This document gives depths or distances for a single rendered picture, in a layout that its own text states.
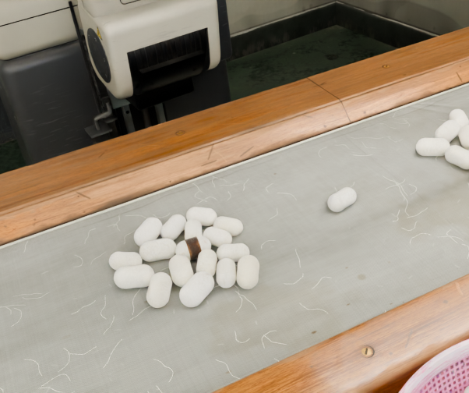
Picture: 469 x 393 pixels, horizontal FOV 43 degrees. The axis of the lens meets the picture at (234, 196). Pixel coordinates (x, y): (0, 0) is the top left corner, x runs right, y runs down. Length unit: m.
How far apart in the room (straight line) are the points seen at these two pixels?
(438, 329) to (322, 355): 0.09
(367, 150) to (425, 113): 0.12
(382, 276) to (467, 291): 0.08
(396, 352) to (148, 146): 0.41
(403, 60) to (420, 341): 0.51
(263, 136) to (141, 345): 0.33
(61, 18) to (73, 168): 0.66
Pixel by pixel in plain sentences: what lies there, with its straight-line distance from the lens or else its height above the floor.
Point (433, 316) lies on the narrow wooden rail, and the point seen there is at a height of 0.76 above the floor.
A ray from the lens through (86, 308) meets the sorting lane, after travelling 0.57.
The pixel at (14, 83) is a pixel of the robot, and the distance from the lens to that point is 1.37.
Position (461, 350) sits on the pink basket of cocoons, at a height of 0.77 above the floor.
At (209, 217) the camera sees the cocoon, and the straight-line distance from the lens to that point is 0.62.
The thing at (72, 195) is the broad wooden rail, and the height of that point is 0.76.
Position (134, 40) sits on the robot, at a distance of 1.09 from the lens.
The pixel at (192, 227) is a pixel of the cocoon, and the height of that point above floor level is 0.76.
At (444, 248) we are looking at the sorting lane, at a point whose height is 0.74.
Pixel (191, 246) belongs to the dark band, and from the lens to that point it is 0.58.
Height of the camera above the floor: 1.12
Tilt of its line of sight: 35 degrees down
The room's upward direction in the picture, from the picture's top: 8 degrees counter-clockwise
